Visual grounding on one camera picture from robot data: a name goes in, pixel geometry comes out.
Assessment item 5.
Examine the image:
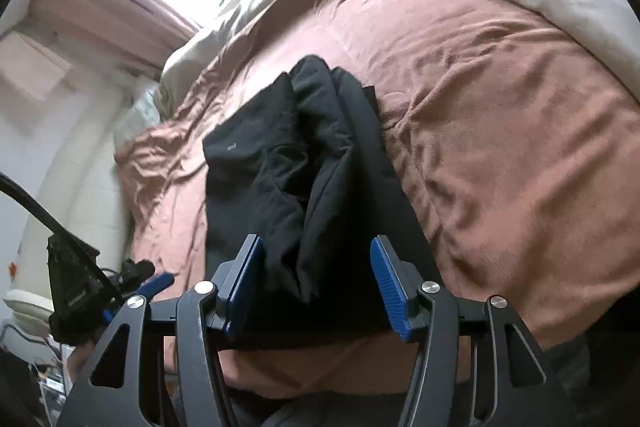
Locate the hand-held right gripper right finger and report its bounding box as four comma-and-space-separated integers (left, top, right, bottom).
370, 234, 577, 427

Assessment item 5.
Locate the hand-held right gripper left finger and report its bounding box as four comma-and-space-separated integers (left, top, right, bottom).
56, 234, 265, 427

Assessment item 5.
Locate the black garment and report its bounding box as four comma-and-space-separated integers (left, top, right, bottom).
202, 54, 447, 352

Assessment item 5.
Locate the pink blanket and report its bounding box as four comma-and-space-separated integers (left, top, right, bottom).
114, 0, 640, 402

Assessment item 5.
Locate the white pillow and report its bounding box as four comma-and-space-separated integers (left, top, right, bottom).
114, 86, 162, 148

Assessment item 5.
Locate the black cable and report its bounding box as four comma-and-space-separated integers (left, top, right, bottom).
0, 171, 125, 304

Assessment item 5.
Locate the cream upholstered bed frame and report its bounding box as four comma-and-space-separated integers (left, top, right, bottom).
30, 72, 138, 268

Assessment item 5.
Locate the white wall box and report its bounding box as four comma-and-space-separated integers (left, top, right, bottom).
0, 31, 75, 104

